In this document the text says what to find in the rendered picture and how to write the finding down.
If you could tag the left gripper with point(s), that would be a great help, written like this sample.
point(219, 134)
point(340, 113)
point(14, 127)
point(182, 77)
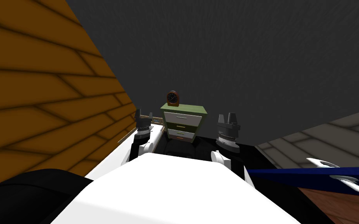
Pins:
point(143, 122)

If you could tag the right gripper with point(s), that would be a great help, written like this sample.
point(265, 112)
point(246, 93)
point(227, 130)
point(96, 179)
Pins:
point(228, 129)

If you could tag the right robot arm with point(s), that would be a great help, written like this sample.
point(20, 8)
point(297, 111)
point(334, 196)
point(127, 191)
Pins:
point(221, 159)

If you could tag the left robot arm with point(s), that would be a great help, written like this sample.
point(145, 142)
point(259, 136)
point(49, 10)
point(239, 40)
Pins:
point(27, 199)

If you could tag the green dresser with clock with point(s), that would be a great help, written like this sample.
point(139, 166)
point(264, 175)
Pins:
point(184, 119)

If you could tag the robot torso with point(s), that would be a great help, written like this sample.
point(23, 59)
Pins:
point(173, 193)

